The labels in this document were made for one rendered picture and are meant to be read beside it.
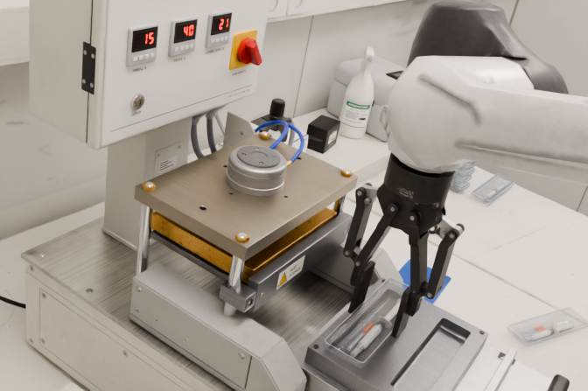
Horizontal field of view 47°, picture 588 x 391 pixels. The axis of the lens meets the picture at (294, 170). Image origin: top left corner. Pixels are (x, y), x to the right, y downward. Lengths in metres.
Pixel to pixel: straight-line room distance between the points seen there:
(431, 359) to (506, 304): 0.60
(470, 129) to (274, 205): 0.37
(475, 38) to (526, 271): 1.00
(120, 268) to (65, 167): 0.46
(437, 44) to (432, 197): 0.17
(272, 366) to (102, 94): 0.37
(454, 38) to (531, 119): 0.18
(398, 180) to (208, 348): 0.31
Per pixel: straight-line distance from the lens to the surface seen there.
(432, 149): 0.59
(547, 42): 3.34
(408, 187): 0.75
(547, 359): 1.39
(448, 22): 0.69
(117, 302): 0.97
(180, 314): 0.86
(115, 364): 1.00
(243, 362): 0.82
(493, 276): 1.56
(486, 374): 0.94
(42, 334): 1.11
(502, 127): 0.55
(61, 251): 1.06
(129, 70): 0.84
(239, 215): 0.83
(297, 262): 0.89
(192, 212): 0.83
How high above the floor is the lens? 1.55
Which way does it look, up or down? 27 degrees down
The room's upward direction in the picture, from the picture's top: 11 degrees clockwise
